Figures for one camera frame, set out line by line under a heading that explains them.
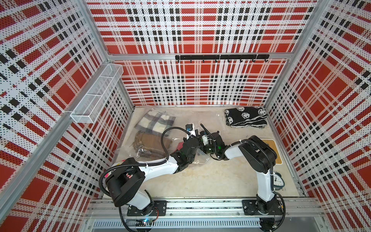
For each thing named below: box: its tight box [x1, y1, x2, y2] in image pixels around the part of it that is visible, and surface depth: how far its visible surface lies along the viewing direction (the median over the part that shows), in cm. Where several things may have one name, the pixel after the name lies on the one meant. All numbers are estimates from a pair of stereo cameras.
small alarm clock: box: [273, 172, 286, 191], surface depth 80 cm
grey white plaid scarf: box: [134, 107, 176, 135], surface depth 106 cm
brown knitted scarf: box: [132, 131, 173, 160], surface depth 95 cm
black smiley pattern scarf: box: [224, 106, 269, 129], surface depth 109 cm
